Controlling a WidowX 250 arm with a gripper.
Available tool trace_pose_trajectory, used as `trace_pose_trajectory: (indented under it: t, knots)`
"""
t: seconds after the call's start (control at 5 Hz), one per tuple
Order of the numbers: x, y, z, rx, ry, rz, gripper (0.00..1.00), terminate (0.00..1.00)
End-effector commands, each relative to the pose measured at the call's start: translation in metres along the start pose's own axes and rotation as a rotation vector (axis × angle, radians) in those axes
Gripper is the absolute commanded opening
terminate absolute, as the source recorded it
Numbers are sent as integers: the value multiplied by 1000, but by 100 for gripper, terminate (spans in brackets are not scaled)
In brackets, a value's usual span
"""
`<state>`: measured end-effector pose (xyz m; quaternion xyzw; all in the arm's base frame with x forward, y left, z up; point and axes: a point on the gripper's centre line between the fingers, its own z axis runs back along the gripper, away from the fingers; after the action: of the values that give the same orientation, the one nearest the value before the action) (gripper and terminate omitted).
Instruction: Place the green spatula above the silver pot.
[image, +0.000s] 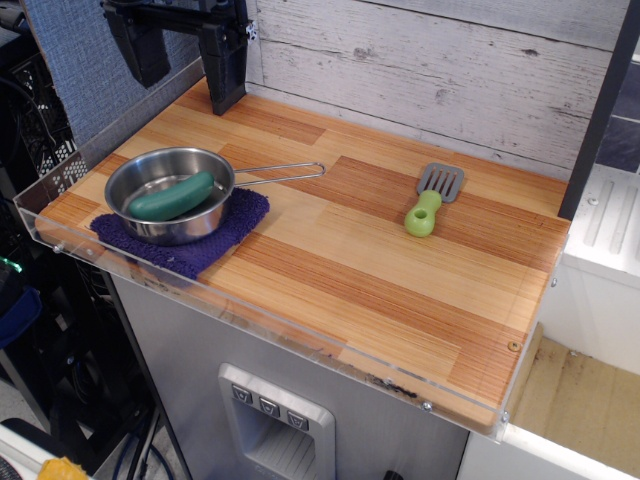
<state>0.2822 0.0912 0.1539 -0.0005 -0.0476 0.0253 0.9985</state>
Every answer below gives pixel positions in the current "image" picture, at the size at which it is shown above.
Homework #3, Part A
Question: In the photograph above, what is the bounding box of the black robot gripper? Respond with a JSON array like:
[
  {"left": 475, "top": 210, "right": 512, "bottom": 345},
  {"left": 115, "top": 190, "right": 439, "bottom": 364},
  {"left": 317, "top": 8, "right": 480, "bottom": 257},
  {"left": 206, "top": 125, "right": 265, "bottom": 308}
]
[{"left": 100, "top": 1, "right": 258, "bottom": 116}]

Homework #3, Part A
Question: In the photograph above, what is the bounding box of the green handled grey spatula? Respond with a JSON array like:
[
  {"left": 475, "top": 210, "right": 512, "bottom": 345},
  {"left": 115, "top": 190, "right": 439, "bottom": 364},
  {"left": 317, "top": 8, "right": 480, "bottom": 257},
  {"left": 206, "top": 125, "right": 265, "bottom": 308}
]
[{"left": 404, "top": 162, "right": 464, "bottom": 238}]

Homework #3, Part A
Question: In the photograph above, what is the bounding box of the blue fabric panel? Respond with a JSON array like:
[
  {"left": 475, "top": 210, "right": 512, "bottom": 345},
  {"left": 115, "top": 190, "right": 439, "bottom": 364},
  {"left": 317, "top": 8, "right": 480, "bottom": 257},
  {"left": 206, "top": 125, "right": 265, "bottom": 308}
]
[{"left": 22, "top": 1, "right": 203, "bottom": 146}]

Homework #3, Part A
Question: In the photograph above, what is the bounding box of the green toy cucumber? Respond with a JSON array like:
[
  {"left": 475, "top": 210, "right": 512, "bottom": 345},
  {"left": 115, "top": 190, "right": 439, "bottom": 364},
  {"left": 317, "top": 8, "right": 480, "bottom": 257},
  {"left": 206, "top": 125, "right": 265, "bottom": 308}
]
[{"left": 129, "top": 172, "right": 215, "bottom": 222}]

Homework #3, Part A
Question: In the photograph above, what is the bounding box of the black plastic crate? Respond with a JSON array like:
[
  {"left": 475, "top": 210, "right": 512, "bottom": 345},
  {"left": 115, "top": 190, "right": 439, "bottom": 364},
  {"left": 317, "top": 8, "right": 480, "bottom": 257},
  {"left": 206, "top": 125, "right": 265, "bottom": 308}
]
[{"left": 1, "top": 54, "right": 77, "bottom": 176}]

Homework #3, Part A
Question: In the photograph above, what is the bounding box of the purple knitted cloth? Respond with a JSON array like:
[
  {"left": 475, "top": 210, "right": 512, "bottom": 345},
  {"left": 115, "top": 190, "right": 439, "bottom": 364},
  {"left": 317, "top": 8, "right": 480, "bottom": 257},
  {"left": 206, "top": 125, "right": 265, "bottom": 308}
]
[{"left": 90, "top": 188, "right": 270, "bottom": 280}]

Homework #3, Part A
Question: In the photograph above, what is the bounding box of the silver toy fridge cabinet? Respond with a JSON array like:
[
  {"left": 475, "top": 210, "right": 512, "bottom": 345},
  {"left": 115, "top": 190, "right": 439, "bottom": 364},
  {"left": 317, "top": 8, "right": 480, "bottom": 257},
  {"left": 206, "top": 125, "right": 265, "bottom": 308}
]
[{"left": 115, "top": 278, "right": 468, "bottom": 479}]

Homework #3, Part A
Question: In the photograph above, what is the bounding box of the grey dispenser button panel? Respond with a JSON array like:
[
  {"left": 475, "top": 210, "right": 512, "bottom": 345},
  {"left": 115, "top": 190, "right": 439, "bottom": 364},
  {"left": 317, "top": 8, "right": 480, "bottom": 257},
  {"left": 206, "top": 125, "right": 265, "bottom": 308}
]
[{"left": 218, "top": 363, "right": 336, "bottom": 479}]

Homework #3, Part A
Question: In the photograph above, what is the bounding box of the clear acrylic table guard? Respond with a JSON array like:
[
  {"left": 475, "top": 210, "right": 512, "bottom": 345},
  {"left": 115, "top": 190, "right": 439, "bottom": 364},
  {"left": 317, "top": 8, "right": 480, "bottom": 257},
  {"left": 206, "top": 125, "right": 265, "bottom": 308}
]
[{"left": 16, "top": 82, "right": 569, "bottom": 437}]

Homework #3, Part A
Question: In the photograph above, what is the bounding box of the white toy sink unit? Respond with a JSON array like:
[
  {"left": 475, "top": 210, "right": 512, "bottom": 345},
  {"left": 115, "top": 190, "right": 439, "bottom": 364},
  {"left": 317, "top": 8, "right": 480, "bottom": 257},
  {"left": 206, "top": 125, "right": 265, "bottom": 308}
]
[{"left": 459, "top": 165, "right": 639, "bottom": 479}]

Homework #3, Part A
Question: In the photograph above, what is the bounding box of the silver pot with wire handle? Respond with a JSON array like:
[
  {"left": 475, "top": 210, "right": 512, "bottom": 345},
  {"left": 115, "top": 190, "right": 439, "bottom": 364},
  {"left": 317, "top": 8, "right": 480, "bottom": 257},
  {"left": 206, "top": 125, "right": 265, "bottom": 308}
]
[{"left": 104, "top": 147, "right": 326, "bottom": 246}]

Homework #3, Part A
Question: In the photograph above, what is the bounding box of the dark right vertical post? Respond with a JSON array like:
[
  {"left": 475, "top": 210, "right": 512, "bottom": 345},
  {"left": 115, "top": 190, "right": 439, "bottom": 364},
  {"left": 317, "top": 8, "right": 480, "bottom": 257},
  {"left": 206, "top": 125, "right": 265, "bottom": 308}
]
[{"left": 558, "top": 0, "right": 639, "bottom": 220}]

